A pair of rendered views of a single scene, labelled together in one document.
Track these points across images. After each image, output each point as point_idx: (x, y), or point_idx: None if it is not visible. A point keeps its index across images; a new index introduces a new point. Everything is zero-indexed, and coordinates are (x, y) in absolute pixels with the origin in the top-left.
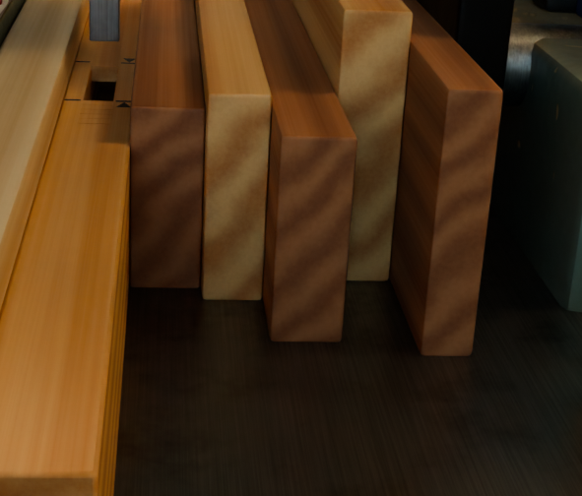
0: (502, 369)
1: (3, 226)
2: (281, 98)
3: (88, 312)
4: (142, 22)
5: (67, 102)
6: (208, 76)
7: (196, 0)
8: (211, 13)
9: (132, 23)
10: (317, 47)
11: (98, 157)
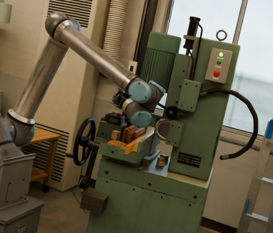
0: None
1: (153, 129)
2: (140, 128)
3: (150, 129)
4: (142, 132)
5: None
6: (143, 128)
7: (138, 131)
8: (139, 130)
9: (141, 136)
10: (136, 128)
11: (148, 131)
